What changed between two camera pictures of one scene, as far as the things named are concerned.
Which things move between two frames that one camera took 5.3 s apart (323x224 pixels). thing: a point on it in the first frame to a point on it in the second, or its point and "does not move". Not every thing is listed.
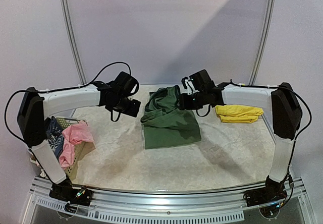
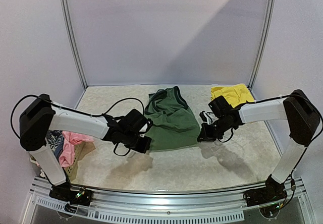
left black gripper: (134, 110) to (145, 147)
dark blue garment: (53, 134) does not move
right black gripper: (181, 102) to (206, 133)
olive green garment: (164, 125) does not move
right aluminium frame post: (268, 30) does not move
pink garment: (73, 134) does not move
